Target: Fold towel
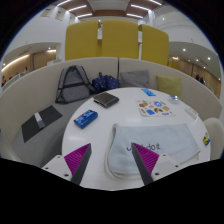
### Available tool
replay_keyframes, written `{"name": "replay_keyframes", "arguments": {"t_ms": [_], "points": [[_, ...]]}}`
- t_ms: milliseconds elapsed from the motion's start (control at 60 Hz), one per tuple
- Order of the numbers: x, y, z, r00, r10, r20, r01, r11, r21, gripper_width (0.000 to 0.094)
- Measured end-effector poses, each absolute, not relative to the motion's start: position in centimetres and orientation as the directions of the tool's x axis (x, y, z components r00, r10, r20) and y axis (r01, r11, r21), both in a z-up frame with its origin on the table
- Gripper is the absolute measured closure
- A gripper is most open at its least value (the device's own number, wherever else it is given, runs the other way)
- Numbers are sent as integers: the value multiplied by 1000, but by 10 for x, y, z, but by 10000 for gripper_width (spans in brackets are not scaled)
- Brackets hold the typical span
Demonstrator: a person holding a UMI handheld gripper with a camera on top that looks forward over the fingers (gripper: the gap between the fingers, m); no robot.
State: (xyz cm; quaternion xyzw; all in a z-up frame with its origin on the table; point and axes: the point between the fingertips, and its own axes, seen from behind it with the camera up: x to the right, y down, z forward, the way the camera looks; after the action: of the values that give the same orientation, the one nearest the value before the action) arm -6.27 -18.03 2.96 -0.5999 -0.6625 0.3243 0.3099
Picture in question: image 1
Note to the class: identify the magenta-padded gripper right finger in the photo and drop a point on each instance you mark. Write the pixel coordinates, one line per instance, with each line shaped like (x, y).
(146, 158)

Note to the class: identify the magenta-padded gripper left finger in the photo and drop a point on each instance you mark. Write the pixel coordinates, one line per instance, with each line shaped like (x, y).
(79, 156)

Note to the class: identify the light blue towel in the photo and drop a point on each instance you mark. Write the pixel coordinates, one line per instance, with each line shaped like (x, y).
(166, 136)

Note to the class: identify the blue rectangular box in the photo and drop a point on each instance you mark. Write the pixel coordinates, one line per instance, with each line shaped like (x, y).
(85, 119)

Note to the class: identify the colourful sticker sheet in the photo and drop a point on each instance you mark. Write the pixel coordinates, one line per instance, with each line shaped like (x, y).
(155, 108)

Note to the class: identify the small white block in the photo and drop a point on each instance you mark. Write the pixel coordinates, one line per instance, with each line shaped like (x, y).
(39, 120)

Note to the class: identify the yellow and blue toy figure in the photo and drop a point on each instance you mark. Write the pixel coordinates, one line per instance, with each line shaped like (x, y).
(206, 139)

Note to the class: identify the dark brown wallet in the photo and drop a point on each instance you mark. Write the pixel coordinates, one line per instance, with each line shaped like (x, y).
(106, 99)

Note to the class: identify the flat white box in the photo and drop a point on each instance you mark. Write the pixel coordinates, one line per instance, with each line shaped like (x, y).
(191, 112)

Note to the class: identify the blue card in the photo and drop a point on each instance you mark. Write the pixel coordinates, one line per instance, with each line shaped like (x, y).
(148, 92)

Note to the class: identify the small blue-white card pack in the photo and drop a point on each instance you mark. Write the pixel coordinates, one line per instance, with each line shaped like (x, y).
(174, 98)

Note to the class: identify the grey backpack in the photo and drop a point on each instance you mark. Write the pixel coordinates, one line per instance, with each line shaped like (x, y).
(72, 85)

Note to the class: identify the cream armchair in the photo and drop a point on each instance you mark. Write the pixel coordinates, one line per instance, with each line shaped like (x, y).
(215, 135)

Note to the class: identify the yellow-green cushion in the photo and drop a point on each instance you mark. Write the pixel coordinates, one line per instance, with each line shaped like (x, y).
(169, 86)

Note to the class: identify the navy dotted bag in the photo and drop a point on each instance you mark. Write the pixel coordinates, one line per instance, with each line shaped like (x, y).
(106, 82)

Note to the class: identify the grey cushion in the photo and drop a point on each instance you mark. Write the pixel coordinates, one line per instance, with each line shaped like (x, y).
(134, 79)

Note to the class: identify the curved cream sofa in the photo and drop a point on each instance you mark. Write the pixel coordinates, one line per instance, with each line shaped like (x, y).
(30, 90)

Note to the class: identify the person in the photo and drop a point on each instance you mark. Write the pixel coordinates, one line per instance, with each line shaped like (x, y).
(201, 79)

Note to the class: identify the yellow partition panel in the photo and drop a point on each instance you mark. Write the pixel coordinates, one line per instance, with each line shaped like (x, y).
(120, 38)
(82, 40)
(155, 45)

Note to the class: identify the ceiling strip lights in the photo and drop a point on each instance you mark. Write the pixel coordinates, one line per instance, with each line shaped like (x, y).
(78, 7)

